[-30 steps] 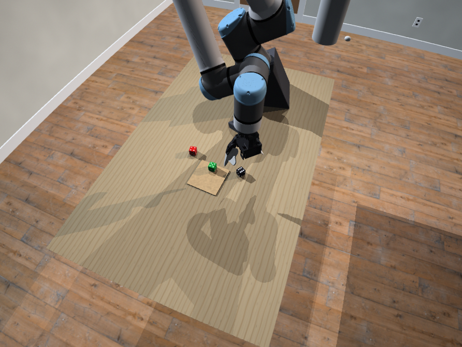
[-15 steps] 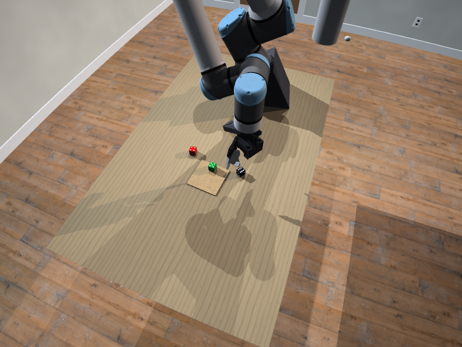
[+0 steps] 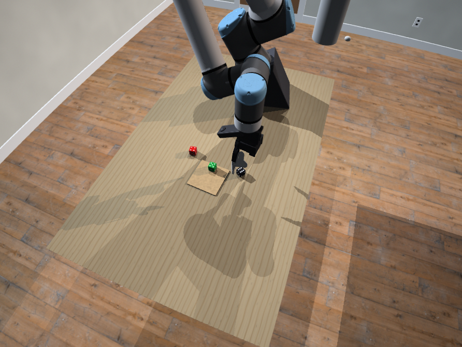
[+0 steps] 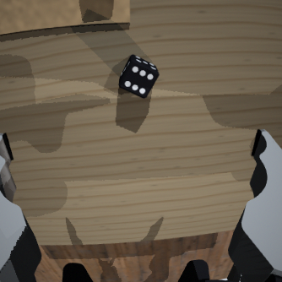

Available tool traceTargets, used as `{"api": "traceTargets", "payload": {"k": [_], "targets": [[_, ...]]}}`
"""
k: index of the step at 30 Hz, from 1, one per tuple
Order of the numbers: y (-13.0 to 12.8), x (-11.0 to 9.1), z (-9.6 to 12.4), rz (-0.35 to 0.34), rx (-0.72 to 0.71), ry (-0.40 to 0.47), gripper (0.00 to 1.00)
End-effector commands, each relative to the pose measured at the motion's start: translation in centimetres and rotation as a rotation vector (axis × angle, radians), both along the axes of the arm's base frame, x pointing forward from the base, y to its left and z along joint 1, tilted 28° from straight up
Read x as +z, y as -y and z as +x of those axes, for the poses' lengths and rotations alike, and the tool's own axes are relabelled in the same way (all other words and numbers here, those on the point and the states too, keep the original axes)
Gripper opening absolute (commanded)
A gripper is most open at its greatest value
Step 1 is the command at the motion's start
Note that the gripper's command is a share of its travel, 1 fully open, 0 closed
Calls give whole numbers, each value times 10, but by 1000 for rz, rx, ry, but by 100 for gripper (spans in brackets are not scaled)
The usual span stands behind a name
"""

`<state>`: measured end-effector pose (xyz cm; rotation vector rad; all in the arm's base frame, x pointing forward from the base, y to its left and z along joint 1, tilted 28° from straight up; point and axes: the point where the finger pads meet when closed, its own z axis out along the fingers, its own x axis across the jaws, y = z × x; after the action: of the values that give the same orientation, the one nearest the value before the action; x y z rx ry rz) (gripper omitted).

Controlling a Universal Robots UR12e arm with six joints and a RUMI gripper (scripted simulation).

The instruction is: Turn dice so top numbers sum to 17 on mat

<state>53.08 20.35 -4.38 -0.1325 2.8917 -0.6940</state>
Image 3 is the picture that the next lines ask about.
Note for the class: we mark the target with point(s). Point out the green die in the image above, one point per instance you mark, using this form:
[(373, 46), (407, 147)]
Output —
[(212, 166)]

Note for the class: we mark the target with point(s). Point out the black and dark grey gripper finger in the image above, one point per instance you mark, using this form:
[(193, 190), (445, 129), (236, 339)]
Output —
[(238, 159)]

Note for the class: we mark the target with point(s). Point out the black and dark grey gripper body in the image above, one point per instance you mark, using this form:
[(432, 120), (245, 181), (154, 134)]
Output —
[(250, 143)]

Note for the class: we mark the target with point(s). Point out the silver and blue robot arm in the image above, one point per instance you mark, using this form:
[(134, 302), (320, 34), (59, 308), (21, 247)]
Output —
[(243, 33)]

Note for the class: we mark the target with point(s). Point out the black die with white pips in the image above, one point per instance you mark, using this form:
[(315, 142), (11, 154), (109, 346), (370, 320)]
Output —
[(240, 171)]

